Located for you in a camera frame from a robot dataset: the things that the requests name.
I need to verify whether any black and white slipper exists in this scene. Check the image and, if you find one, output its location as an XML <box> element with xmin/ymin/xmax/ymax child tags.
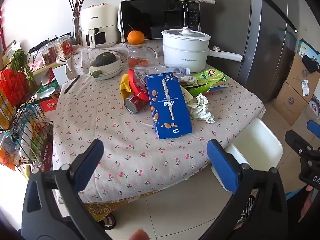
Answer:
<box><xmin>234</xmin><ymin>195</ymin><xmax>256</xmax><ymax>230</ymax></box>

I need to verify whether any large white tissue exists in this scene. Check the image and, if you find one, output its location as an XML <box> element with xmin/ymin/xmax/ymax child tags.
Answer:
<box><xmin>189</xmin><ymin>94</ymin><xmax>216</xmax><ymax>124</ymax></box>

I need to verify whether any yellow patterned cloth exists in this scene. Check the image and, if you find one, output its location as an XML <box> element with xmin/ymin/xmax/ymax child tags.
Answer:
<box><xmin>82</xmin><ymin>191</ymin><xmax>160</xmax><ymax>222</ymax></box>

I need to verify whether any white trash bin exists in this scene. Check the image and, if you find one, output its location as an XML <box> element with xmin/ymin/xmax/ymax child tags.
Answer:
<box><xmin>211</xmin><ymin>118</ymin><xmax>284</xmax><ymax>192</ymax></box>

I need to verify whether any cardboard box with round logo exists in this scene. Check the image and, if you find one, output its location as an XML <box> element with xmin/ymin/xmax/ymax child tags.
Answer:
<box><xmin>272</xmin><ymin>82</ymin><xmax>313</xmax><ymax>127</ymax></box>

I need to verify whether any black device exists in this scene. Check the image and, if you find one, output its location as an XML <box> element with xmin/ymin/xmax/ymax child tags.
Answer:
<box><xmin>302</xmin><ymin>54</ymin><xmax>320</xmax><ymax>73</ymax></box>

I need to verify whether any green pumpkin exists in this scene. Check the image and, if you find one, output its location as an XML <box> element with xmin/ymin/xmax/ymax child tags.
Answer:
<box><xmin>91</xmin><ymin>52</ymin><xmax>118</xmax><ymax>67</ymax></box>

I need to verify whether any black microwave oven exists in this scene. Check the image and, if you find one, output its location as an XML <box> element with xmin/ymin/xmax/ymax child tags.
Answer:
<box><xmin>119</xmin><ymin>0</ymin><xmax>200</xmax><ymax>44</ymax></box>

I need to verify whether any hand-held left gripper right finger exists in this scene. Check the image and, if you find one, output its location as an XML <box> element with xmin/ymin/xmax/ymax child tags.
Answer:
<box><xmin>206</xmin><ymin>139</ymin><xmax>289</xmax><ymax>240</ymax></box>

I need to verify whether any cherry print tablecloth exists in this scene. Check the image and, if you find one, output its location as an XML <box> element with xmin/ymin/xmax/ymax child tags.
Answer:
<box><xmin>51</xmin><ymin>39</ymin><xmax>266</xmax><ymax>203</ymax></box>

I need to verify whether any red drink can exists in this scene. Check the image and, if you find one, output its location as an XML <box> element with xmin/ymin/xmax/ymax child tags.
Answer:
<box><xmin>124</xmin><ymin>93</ymin><xmax>148</xmax><ymax>114</ymax></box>

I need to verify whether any green plastic wrapper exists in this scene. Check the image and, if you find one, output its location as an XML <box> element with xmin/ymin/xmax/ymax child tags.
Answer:
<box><xmin>184</xmin><ymin>84</ymin><xmax>213</xmax><ymax>97</ymax></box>

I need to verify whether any glass jar of red fruit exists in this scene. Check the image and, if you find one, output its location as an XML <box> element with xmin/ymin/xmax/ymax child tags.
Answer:
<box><xmin>46</xmin><ymin>41</ymin><xmax>59</xmax><ymax>62</ymax></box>

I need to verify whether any green chip bag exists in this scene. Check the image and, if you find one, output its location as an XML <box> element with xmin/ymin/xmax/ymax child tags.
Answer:
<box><xmin>194</xmin><ymin>69</ymin><xmax>228</xmax><ymax>86</ymax></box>

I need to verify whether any white bowl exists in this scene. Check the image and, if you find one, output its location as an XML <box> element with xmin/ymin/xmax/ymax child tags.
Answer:
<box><xmin>89</xmin><ymin>52</ymin><xmax>123</xmax><ymax>80</ymax></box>

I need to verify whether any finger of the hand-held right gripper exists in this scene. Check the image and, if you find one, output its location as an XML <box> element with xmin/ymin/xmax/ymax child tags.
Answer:
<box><xmin>285</xmin><ymin>129</ymin><xmax>320</xmax><ymax>161</ymax></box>
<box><xmin>307</xmin><ymin>119</ymin><xmax>320</xmax><ymax>136</ymax></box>

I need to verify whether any orange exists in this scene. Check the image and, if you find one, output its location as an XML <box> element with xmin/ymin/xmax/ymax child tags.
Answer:
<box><xmin>127</xmin><ymin>30</ymin><xmax>145</xmax><ymax>45</ymax></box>

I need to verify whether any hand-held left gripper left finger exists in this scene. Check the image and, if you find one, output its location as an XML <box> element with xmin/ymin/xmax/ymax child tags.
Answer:
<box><xmin>21</xmin><ymin>139</ymin><xmax>110</xmax><ymax>240</ymax></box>

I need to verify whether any grey refrigerator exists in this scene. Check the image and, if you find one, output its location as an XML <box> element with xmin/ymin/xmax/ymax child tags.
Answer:
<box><xmin>200</xmin><ymin>0</ymin><xmax>298</xmax><ymax>103</ymax></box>

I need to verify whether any white electric cooking pot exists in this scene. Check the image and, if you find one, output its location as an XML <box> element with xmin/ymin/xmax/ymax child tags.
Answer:
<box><xmin>161</xmin><ymin>27</ymin><xmax>243</xmax><ymax>72</ymax></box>

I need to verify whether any green herb bunch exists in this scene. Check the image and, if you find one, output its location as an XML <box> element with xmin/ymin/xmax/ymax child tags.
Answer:
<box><xmin>11</xmin><ymin>49</ymin><xmax>35</xmax><ymax>80</ymax></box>

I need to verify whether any blue almond print carton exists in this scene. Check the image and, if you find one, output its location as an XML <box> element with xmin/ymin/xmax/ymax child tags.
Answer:
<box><xmin>146</xmin><ymin>72</ymin><xmax>193</xmax><ymax>140</ymax></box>

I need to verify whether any red mesh bag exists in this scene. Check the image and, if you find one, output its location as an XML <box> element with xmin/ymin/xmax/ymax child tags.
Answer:
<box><xmin>0</xmin><ymin>68</ymin><xmax>30</xmax><ymax>107</ymax></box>

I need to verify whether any red and yellow snack packet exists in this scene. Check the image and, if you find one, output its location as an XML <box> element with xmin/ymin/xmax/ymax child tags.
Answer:
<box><xmin>127</xmin><ymin>69</ymin><xmax>149</xmax><ymax>102</ymax></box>

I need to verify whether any clear plastic water bottle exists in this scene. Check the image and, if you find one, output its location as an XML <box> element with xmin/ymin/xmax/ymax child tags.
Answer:
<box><xmin>134</xmin><ymin>65</ymin><xmax>191</xmax><ymax>77</ymax></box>

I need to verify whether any glass jar with small oranges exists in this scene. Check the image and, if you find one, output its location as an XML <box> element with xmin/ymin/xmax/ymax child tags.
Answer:
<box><xmin>127</xmin><ymin>43</ymin><xmax>153</xmax><ymax>70</ymax></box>

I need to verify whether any cream air fryer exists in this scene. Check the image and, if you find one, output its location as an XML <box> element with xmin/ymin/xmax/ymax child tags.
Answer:
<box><xmin>80</xmin><ymin>3</ymin><xmax>120</xmax><ymax>49</ymax></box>

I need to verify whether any blue and white printed box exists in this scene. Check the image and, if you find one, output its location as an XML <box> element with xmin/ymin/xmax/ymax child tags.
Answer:
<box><xmin>296</xmin><ymin>38</ymin><xmax>320</xmax><ymax>61</ymax></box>

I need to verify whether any glass vase with dry twigs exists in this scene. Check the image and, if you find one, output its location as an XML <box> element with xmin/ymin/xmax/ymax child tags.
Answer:
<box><xmin>67</xmin><ymin>0</ymin><xmax>87</xmax><ymax>45</ymax></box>

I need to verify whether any black pen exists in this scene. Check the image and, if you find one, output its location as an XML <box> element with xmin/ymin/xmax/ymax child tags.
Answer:
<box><xmin>64</xmin><ymin>74</ymin><xmax>81</xmax><ymax>94</ymax></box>

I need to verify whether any cardboard box with white label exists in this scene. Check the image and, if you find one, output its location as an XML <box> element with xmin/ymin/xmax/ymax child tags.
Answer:
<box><xmin>285</xmin><ymin>53</ymin><xmax>320</xmax><ymax>98</ymax></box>

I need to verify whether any glass jar with red label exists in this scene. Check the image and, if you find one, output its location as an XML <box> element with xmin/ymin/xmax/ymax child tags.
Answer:
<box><xmin>58</xmin><ymin>35</ymin><xmax>74</xmax><ymax>61</ymax></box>

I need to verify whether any flattened colourful carton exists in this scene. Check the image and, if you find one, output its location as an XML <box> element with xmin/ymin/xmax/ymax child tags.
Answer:
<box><xmin>207</xmin><ymin>84</ymin><xmax>232</xmax><ymax>93</ymax></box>

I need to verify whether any black wire rack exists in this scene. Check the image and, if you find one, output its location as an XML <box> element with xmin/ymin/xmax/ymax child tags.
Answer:
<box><xmin>0</xmin><ymin>61</ymin><xmax>54</xmax><ymax>167</ymax></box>

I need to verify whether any small printed sachet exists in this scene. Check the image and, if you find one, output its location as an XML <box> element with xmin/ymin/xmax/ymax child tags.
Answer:
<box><xmin>179</xmin><ymin>76</ymin><xmax>198</xmax><ymax>87</ymax></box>

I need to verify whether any person's right forearm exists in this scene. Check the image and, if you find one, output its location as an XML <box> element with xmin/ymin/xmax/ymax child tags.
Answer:
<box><xmin>287</xmin><ymin>184</ymin><xmax>320</xmax><ymax>232</ymax></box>

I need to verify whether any person's left hand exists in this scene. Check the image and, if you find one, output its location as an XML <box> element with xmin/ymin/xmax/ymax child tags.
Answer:
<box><xmin>130</xmin><ymin>229</ymin><xmax>149</xmax><ymax>240</ymax></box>

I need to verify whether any brown striped slipper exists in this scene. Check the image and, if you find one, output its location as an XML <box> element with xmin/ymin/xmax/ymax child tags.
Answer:
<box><xmin>101</xmin><ymin>212</ymin><xmax>117</xmax><ymax>230</ymax></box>

